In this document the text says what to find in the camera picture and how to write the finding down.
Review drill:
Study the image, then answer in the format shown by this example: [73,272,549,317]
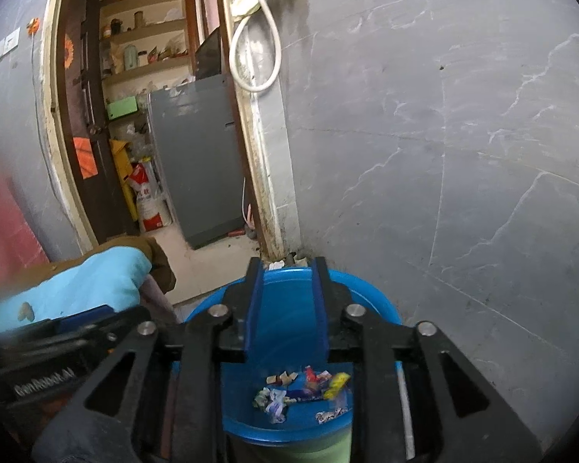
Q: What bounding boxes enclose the wooden shelf unit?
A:
[98,0,202,88]

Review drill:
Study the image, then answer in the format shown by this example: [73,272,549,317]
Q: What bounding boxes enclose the blue plastic basin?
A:
[183,265,407,446]

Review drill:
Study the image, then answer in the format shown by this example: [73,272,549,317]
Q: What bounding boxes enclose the green box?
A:
[106,96,139,120]

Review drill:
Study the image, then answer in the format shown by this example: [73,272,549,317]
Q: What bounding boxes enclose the white wall switches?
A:
[0,27,20,60]

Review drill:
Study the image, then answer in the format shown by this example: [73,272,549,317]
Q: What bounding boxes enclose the red white sack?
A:
[127,157,172,233]

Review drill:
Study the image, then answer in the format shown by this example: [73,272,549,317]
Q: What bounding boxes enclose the trash pile in basin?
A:
[252,366,351,424]

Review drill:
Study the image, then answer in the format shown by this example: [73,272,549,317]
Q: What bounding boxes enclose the grey refrigerator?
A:
[148,75,244,249]

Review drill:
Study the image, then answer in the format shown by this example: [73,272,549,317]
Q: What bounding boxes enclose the striped blue orange brown cloth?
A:
[0,235,176,332]

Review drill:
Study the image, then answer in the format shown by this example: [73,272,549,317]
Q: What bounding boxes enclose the dark wooden door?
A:
[57,0,135,243]

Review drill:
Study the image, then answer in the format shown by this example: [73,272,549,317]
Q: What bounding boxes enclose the pink plaid cloth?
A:
[0,173,49,288]

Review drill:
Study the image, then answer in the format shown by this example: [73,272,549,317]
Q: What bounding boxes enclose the black monitor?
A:
[194,28,222,81]

